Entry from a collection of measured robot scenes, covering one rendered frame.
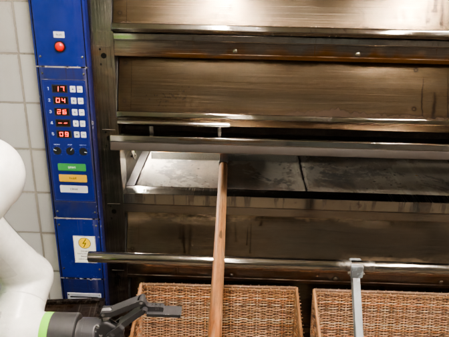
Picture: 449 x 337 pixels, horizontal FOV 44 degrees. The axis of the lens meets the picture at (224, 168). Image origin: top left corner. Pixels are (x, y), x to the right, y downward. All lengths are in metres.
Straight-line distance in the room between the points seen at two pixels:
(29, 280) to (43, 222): 0.71
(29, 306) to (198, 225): 0.78
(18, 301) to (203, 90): 0.81
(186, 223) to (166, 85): 0.49
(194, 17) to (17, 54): 0.54
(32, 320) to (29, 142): 0.77
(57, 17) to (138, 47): 0.24
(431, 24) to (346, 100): 0.32
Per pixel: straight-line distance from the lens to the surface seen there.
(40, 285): 1.30
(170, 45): 1.68
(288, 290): 1.96
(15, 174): 0.90
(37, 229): 2.00
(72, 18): 1.69
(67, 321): 1.23
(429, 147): 1.67
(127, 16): 1.66
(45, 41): 1.72
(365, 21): 1.67
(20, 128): 1.86
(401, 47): 1.72
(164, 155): 2.10
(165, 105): 1.70
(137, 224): 1.91
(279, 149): 1.59
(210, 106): 1.69
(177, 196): 1.82
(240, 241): 1.89
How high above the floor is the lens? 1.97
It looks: 23 degrees down
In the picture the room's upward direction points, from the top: 1 degrees clockwise
